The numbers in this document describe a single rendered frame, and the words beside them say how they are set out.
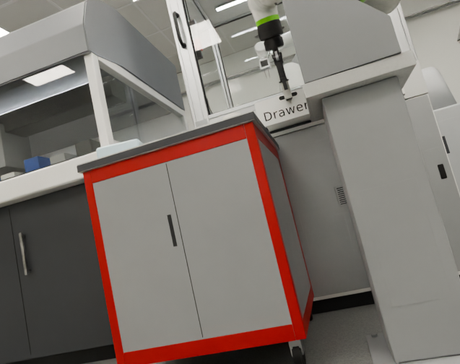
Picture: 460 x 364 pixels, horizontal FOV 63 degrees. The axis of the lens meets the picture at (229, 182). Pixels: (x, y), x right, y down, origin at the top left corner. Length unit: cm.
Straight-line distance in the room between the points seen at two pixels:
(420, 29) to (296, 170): 393
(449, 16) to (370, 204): 462
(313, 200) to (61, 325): 126
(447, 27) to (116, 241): 483
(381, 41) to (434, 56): 423
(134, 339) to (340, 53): 103
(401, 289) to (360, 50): 61
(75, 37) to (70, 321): 129
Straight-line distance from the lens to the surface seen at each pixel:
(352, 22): 111
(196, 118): 185
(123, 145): 132
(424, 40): 537
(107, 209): 130
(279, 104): 160
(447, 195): 175
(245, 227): 112
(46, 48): 205
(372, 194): 104
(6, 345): 220
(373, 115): 107
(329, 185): 169
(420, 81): 181
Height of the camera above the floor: 42
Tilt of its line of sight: 8 degrees up
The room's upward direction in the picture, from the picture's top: 13 degrees counter-clockwise
